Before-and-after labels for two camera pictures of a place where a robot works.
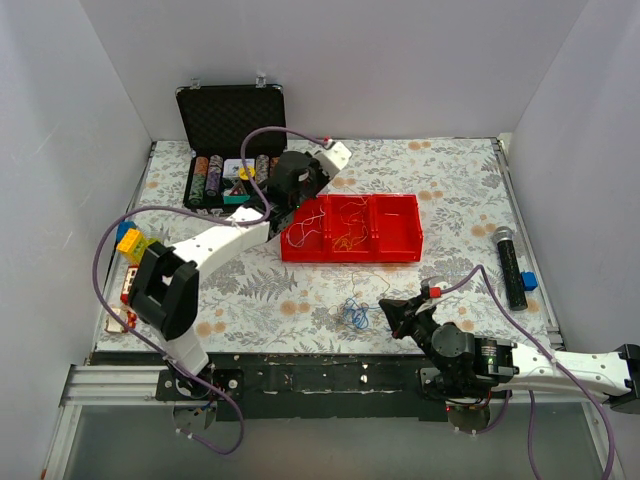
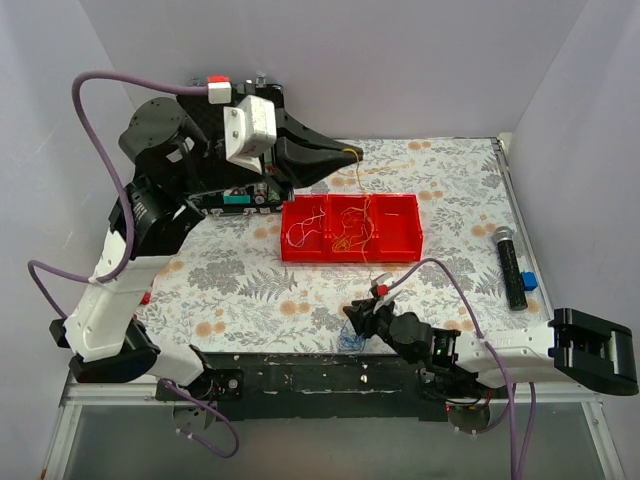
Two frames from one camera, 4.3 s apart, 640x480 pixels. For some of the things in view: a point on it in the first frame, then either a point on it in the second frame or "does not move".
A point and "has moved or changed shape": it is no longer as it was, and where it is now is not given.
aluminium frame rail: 102,385 does not move
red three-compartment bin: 356,228 does not move
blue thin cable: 359,312 has moved or changed shape
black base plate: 296,387 does not move
